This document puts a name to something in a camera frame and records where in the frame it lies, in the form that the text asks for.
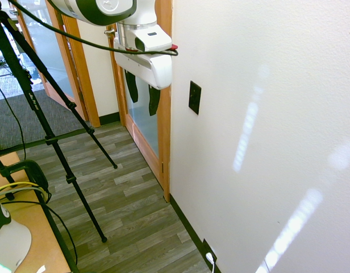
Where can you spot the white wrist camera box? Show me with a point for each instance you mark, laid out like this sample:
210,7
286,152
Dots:
156,39

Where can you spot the wooden door frame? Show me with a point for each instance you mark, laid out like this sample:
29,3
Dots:
84,85

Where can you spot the black table clamp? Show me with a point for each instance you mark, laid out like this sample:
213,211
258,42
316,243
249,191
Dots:
35,173

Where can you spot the black light switch plate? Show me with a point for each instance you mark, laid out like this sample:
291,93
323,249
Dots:
195,98

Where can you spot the wooden glass door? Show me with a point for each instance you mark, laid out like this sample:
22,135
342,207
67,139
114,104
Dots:
163,128

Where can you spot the red clip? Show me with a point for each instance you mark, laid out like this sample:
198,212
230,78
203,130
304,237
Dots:
174,47

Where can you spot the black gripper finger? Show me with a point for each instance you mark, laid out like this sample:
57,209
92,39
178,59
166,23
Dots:
132,88
153,102

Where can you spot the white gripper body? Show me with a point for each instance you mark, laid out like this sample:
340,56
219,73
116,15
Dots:
141,66

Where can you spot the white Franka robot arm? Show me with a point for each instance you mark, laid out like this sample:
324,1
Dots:
106,11

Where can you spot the black baseboard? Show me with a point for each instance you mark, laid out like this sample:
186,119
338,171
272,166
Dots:
189,224

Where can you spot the black wall outlet plate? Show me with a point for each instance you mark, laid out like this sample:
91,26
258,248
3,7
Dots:
206,247

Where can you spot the black camera tripod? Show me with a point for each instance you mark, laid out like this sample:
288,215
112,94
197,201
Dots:
35,102

